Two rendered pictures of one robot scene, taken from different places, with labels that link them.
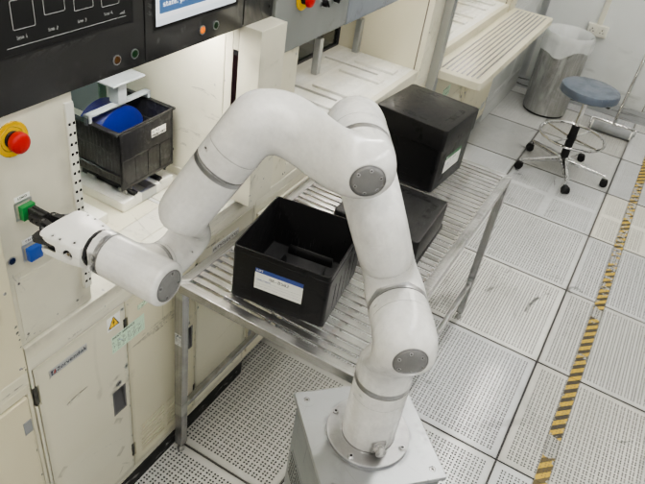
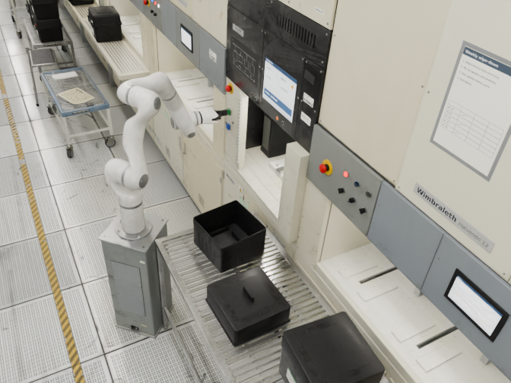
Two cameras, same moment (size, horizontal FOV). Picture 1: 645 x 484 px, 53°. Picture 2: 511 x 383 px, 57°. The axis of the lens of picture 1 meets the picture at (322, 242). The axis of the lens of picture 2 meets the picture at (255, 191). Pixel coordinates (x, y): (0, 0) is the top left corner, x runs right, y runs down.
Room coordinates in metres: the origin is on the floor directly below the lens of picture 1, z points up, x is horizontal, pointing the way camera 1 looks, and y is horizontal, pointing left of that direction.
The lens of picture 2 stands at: (2.55, -1.36, 2.55)
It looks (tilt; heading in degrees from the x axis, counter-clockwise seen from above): 38 degrees down; 125
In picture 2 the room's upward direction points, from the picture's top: 4 degrees clockwise
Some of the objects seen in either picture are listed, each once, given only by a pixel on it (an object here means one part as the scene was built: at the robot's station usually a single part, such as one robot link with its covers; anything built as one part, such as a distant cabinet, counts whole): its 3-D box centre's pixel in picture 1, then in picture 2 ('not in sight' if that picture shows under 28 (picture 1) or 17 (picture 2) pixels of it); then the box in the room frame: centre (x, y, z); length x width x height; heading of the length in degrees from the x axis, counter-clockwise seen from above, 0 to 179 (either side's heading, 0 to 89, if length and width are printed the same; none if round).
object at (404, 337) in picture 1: (396, 350); (123, 182); (0.90, -0.18, 1.07); 0.19 x 0.12 x 0.24; 9
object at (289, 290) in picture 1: (298, 258); (229, 235); (1.42, 0.06, 0.85); 0.28 x 0.28 x 0.17; 74
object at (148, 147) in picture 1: (120, 128); not in sight; (1.60, 0.62, 1.06); 0.24 x 0.20 x 0.32; 156
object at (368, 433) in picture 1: (374, 406); (132, 215); (0.94, -0.17, 0.85); 0.19 x 0.19 x 0.18
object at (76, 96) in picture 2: not in sight; (76, 95); (-1.10, 0.87, 0.47); 0.31 x 0.23 x 0.02; 177
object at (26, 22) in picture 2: not in sight; (50, 46); (-2.78, 1.68, 0.24); 0.94 x 0.53 x 0.48; 155
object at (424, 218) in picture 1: (391, 214); (248, 301); (1.75, -0.20, 0.83); 0.29 x 0.29 x 0.13; 68
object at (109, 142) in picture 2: not in sight; (78, 108); (-1.25, 0.97, 0.24); 0.97 x 0.52 x 0.48; 158
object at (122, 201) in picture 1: (123, 179); not in sight; (1.60, 0.62, 0.89); 0.22 x 0.21 x 0.04; 66
